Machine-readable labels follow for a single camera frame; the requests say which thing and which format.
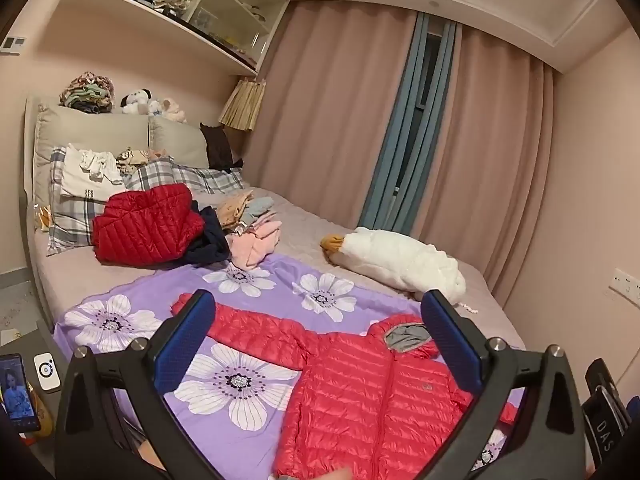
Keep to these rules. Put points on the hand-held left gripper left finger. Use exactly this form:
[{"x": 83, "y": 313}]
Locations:
[{"x": 182, "y": 345}]

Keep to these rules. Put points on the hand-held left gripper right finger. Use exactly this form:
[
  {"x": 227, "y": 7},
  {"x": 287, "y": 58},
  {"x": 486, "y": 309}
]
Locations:
[{"x": 452, "y": 345}]

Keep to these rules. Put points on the bright red puffer jacket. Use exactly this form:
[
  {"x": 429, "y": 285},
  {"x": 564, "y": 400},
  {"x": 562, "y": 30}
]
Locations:
[{"x": 360, "y": 400}]

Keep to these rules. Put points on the pile of pink folded clothes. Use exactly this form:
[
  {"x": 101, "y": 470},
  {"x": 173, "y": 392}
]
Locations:
[{"x": 255, "y": 247}]

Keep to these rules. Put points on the white clothes pile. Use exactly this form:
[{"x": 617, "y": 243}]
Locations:
[{"x": 87, "y": 172}]

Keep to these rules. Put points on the folded floral clothes pile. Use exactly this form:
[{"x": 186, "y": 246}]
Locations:
[{"x": 87, "y": 92}]

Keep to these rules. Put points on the purple floral blanket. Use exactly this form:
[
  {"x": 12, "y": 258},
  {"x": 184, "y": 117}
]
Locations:
[{"x": 150, "y": 285}]

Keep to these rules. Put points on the white plush goose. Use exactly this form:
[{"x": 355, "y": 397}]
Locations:
[{"x": 400, "y": 260}]

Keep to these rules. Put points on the navy garment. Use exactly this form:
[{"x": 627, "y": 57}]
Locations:
[{"x": 210, "y": 245}]

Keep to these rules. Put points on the dark red puffer jacket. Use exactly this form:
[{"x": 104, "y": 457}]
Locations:
[{"x": 145, "y": 225}]

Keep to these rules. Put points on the small white round-lens device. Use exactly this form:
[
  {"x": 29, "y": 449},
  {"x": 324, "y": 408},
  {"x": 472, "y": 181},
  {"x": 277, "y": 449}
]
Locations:
[{"x": 47, "y": 371}]

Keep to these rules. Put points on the dark nightstand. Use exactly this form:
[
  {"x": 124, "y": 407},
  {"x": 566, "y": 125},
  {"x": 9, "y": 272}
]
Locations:
[{"x": 42, "y": 342}]

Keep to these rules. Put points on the beige patterned folded garment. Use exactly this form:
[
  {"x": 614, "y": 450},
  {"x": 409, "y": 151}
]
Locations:
[{"x": 232, "y": 210}]

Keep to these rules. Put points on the grey folded garment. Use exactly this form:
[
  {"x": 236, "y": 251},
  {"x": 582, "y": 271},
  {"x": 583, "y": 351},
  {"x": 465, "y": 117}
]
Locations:
[{"x": 260, "y": 209}]

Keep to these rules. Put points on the small plaid pillow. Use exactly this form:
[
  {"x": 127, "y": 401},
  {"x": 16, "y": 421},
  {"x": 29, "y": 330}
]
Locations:
[{"x": 200, "y": 177}]

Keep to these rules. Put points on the large plaid pillow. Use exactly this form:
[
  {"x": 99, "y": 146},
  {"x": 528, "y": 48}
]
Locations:
[{"x": 75, "y": 215}]

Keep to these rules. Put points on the black smartphone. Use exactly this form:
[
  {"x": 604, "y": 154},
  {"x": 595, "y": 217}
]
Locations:
[{"x": 17, "y": 390}]

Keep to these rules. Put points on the narrow pink curtain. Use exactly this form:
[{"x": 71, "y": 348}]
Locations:
[{"x": 490, "y": 160}]

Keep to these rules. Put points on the cartoon print garment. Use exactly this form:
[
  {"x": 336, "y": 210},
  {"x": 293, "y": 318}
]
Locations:
[{"x": 135, "y": 159}]

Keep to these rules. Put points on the black cushion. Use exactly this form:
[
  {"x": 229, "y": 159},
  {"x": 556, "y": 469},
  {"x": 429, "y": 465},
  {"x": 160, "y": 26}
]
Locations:
[{"x": 217, "y": 147}]

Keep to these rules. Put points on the small beige headboard cushion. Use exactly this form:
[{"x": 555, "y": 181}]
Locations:
[{"x": 180, "y": 140}]

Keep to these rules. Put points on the blue curtain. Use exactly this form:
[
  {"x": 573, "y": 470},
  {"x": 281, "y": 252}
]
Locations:
[{"x": 400, "y": 135}]

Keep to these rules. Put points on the pink plush toy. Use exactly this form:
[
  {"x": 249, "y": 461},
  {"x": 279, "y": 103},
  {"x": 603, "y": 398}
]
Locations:
[{"x": 174, "y": 110}]

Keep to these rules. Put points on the large beige headboard cushion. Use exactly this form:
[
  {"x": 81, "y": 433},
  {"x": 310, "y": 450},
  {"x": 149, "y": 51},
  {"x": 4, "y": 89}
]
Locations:
[{"x": 85, "y": 127}]

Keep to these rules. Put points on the pleated beige lamp shade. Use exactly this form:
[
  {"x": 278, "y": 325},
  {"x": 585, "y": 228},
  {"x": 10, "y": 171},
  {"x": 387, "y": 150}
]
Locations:
[{"x": 242, "y": 105}]

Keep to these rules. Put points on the white black plush dog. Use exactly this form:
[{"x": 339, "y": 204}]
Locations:
[{"x": 136, "y": 101}]

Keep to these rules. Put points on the wide pink curtain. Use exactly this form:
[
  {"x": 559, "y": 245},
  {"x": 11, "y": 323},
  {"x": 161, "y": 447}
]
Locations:
[{"x": 330, "y": 110}]

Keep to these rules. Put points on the white wall socket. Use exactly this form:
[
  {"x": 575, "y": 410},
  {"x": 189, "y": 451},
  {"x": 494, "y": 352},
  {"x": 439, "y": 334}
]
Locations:
[{"x": 625, "y": 285}]

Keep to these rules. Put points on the white wall shelf cabinet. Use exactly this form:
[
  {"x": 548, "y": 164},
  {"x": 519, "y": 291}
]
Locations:
[{"x": 220, "y": 20}]

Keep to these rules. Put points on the white wall control panel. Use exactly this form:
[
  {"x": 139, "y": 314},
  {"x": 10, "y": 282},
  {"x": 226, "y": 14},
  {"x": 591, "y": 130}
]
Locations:
[{"x": 12, "y": 44}]

